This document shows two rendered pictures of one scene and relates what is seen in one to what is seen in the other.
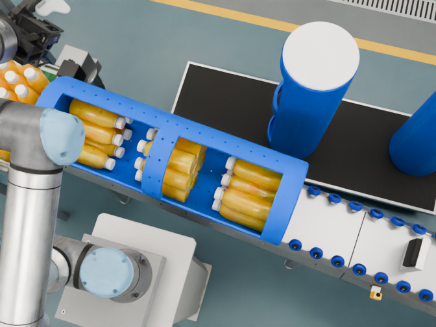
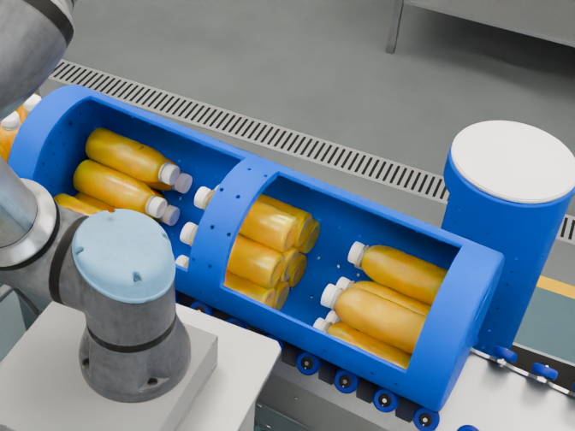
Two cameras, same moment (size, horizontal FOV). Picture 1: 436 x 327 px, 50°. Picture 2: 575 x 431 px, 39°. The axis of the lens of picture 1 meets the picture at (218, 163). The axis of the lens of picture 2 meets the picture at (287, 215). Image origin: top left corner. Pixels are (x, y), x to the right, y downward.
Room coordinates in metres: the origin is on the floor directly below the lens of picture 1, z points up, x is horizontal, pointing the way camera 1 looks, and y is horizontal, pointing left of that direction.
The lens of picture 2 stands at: (-0.59, 0.17, 2.15)
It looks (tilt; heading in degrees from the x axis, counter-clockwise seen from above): 43 degrees down; 355
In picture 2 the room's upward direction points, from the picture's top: 5 degrees clockwise
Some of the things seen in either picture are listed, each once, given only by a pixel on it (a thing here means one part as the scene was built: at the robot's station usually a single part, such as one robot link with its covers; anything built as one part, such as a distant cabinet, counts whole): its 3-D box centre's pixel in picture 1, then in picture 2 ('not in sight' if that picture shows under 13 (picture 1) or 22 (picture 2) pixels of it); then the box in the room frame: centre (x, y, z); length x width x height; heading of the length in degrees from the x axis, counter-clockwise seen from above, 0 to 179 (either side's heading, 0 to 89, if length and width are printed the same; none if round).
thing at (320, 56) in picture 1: (320, 55); (514, 159); (0.80, -0.43, 1.03); 0.28 x 0.28 x 0.01
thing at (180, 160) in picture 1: (168, 156); (248, 217); (0.46, 0.15, 1.15); 0.17 x 0.07 x 0.07; 60
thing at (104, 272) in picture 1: (108, 272); (121, 273); (0.10, 0.31, 1.38); 0.13 x 0.12 x 0.14; 68
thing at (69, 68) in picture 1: (71, 76); not in sight; (0.90, 0.51, 0.95); 0.10 x 0.07 x 0.10; 150
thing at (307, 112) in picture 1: (303, 103); (470, 292); (0.80, -0.43, 0.59); 0.28 x 0.28 x 0.88
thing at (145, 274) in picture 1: (122, 274); (133, 333); (0.10, 0.31, 1.27); 0.15 x 0.15 x 0.10
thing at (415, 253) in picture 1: (411, 254); not in sight; (0.05, -0.58, 1.00); 0.10 x 0.04 x 0.15; 150
